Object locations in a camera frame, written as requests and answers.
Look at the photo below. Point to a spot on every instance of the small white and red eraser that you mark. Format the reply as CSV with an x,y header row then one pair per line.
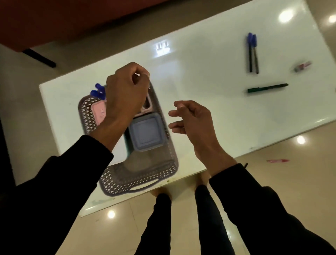
x,y
302,66

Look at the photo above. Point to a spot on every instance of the white paper sheet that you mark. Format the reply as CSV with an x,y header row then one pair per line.
x,y
120,153

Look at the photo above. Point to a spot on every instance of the person's right leg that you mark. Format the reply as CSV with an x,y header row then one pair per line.
x,y
212,223

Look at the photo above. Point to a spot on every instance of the person's right fingers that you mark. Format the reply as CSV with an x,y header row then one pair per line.
x,y
181,113

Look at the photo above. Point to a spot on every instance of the person's left leg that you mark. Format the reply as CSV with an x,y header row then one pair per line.
x,y
154,228

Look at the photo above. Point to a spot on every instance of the person's left fingers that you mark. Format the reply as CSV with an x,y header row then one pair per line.
x,y
139,75

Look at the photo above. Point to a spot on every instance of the pink rectangular container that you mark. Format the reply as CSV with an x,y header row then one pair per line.
x,y
98,113

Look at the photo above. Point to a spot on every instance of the person's left hand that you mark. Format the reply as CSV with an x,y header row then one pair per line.
x,y
123,94

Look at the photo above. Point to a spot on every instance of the dark green pen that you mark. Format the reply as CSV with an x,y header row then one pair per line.
x,y
266,88

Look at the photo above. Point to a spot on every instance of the grey plastic mesh basket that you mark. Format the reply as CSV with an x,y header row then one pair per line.
x,y
147,173

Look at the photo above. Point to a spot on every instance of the person's right forearm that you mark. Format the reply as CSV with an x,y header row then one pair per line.
x,y
259,210

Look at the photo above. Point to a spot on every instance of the pink pen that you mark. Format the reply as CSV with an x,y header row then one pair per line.
x,y
277,160

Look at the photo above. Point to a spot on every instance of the blue-capped black pen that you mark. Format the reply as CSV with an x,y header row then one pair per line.
x,y
250,52
255,55

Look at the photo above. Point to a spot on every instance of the black bar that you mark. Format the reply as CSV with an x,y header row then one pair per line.
x,y
39,58

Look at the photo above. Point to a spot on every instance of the pink and white small box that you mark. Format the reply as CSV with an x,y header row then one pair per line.
x,y
147,105

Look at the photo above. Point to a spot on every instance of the red-brown furniture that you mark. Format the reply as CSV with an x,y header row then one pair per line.
x,y
65,18

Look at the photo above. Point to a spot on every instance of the person's right hand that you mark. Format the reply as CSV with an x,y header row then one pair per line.
x,y
199,126

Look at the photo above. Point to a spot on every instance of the person's left forearm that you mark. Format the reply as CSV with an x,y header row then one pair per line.
x,y
57,184

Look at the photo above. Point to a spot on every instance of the person's foot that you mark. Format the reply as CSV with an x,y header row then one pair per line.
x,y
202,180
160,191

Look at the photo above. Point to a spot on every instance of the person's left foot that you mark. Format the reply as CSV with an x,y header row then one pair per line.
x,y
160,191

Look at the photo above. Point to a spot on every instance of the blue-grey square lidded container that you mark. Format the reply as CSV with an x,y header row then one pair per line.
x,y
146,132

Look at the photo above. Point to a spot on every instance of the person's right foot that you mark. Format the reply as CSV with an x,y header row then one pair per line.
x,y
202,180

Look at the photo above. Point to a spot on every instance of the person's leg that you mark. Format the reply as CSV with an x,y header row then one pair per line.
x,y
212,223
154,228

